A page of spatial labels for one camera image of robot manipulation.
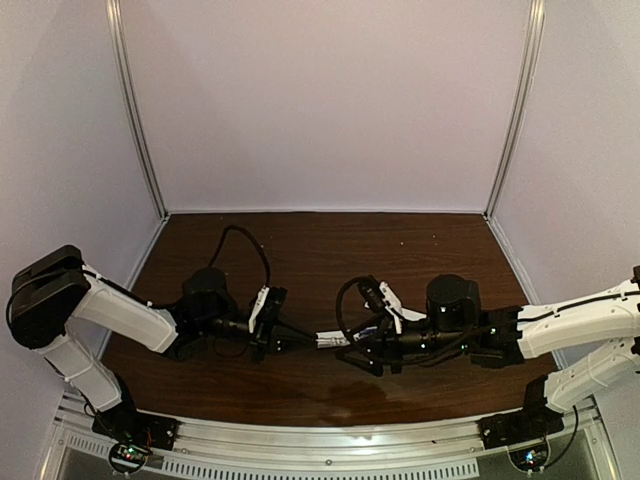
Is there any left aluminium frame post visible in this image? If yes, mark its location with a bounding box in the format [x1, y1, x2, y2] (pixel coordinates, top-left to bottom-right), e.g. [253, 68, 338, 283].
[105, 0, 169, 220]

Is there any aluminium frame post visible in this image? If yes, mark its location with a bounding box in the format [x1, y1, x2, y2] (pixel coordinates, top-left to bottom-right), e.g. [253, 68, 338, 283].
[484, 0, 546, 221]
[105, 0, 169, 220]

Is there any black cable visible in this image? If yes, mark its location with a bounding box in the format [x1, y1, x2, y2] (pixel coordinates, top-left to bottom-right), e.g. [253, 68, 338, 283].
[335, 277, 521, 371]
[149, 225, 271, 311]

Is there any right aluminium frame post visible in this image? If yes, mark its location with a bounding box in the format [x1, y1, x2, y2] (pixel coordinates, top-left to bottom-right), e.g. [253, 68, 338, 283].
[484, 0, 546, 221]

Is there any white remote back cover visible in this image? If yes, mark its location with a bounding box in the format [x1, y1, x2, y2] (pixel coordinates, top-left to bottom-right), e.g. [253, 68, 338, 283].
[401, 308, 427, 322]

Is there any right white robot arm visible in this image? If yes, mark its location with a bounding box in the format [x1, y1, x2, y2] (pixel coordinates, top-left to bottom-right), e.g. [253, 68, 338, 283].
[335, 274, 639, 414]

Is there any left black cable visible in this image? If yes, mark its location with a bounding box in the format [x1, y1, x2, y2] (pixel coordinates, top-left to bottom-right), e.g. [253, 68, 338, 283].
[149, 225, 271, 311]

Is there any right black cable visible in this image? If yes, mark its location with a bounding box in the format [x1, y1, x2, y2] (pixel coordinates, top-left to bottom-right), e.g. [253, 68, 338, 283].
[335, 277, 521, 371]

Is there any front aluminium rail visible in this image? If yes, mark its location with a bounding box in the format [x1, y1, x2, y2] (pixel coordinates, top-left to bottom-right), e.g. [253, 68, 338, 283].
[35, 394, 621, 479]

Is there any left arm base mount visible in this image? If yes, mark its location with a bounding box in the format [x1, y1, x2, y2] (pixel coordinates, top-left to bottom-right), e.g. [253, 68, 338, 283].
[92, 412, 179, 475]

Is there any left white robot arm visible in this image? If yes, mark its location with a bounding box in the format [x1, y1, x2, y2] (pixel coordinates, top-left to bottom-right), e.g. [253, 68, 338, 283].
[6, 245, 317, 413]

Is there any white remote control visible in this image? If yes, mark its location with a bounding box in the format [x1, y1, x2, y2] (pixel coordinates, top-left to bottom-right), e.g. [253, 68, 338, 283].
[315, 330, 375, 350]

